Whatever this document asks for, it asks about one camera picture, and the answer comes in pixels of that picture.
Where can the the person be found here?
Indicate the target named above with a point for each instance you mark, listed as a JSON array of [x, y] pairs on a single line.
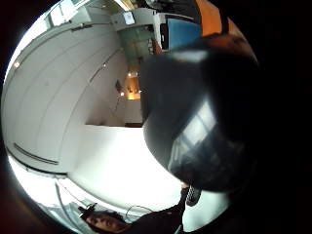
[[152, 222]]

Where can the orange panel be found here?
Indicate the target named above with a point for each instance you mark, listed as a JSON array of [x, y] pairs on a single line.
[[210, 18]]

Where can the blue panel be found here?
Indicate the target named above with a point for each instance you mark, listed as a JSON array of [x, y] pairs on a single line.
[[183, 32]]

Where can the black ceiling fixture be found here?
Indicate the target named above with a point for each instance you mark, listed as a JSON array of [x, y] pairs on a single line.
[[118, 86]]

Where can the white sign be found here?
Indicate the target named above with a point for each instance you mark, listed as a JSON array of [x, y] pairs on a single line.
[[129, 18]]

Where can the long ceiling vent slot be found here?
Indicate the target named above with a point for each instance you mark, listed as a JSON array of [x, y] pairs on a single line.
[[34, 156]]

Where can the green glass partition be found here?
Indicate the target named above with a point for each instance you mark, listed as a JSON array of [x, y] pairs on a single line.
[[136, 40]]

